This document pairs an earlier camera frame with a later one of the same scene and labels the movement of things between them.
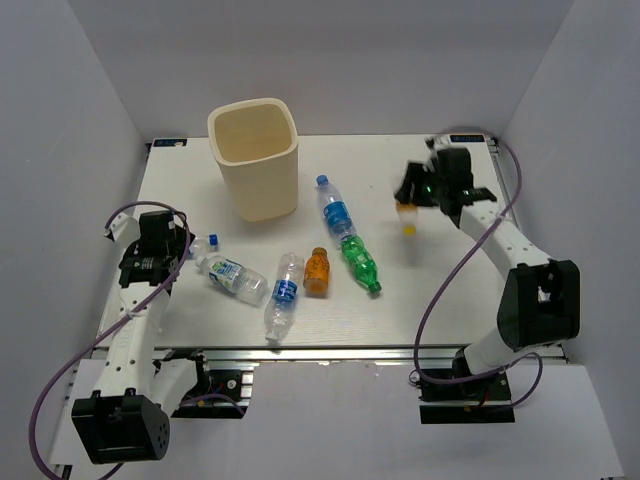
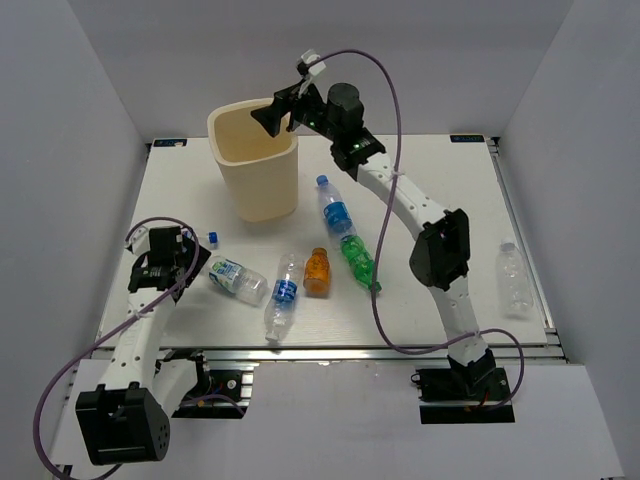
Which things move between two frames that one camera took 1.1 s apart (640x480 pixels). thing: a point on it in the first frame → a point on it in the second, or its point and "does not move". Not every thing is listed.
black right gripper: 413,175 → 285,101
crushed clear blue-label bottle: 290,269 does not move
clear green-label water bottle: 248,286 does not move
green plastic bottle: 364,266 does not move
